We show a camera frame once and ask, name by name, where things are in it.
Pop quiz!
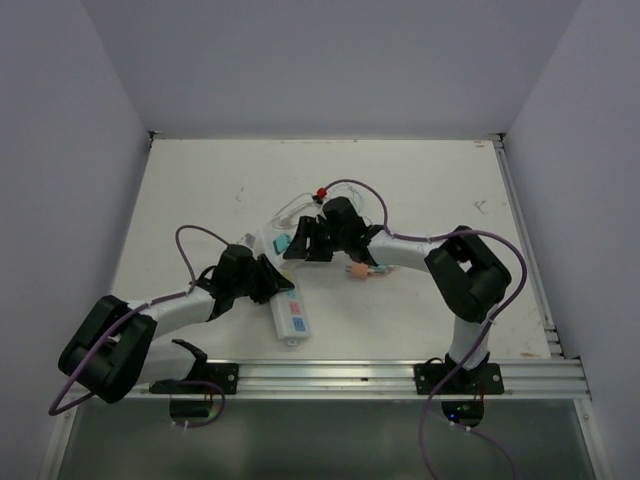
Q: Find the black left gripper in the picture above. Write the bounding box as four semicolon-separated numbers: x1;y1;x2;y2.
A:
232;253;292;303

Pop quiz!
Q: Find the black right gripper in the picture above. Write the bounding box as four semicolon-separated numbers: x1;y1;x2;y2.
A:
284;216;348;263

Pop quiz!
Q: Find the teal dual usb charger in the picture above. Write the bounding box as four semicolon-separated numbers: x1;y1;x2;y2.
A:
272;233;292;255

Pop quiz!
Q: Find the white power strip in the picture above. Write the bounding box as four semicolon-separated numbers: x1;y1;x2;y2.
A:
254;224;310;347

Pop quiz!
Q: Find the orange charger plug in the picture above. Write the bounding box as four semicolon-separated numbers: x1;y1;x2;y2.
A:
346;263;371;280

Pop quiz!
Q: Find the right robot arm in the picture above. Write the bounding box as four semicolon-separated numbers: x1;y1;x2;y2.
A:
282;197;512;393

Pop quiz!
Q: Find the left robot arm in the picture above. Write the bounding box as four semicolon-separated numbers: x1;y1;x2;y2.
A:
58;244;294;404

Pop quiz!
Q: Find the white power strip cord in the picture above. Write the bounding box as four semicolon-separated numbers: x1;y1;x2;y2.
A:
269;193;321;229

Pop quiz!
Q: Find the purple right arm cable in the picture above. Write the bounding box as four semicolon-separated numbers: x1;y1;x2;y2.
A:
324;178;528;480

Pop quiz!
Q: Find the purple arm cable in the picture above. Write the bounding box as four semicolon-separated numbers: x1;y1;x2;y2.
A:
47;225;236;416
324;178;528;480

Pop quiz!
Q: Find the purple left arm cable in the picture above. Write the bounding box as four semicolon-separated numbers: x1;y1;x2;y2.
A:
47;225;236;416

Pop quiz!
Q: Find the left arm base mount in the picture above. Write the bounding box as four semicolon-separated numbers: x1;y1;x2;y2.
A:
144;339;239;430

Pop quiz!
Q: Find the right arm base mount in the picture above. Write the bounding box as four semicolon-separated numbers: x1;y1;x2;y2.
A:
413;356;505;428

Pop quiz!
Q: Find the aluminium table rail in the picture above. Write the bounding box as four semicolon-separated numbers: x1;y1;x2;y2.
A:
124;357;591;401

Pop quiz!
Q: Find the right side aluminium rail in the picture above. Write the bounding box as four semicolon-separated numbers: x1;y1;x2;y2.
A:
489;134;565;359

